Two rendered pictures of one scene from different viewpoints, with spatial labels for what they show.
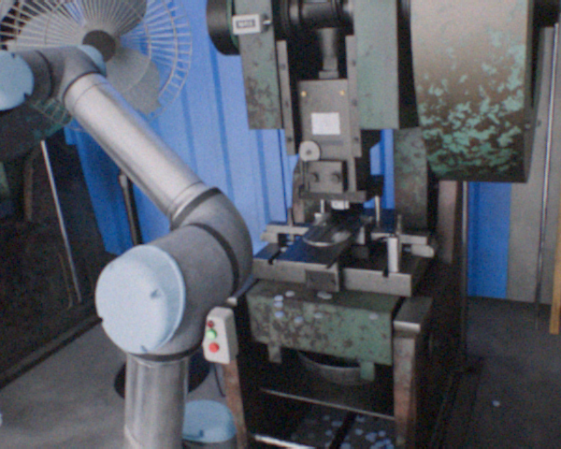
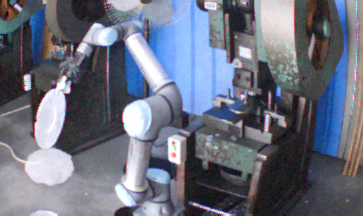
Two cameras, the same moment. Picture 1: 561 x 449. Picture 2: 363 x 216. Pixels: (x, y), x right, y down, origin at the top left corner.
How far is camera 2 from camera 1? 1.10 m
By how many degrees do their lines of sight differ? 11
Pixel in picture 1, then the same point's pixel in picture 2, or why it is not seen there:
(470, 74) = (281, 55)
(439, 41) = (271, 40)
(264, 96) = (217, 34)
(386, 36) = not seen: hidden behind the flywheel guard
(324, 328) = (229, 154)
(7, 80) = (110, 38)
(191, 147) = (192, 35)
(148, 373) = (136, 145)
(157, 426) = (137, 165)
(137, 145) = (146, 61)
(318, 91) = (242, 37)
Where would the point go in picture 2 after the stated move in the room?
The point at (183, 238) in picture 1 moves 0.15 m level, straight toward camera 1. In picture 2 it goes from (155, 100) to (151, 117)
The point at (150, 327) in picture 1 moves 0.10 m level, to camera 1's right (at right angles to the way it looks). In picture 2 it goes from (138, 128) to (167, 131)
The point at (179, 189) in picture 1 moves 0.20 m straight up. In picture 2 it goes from (158, 80) to (159, 30)
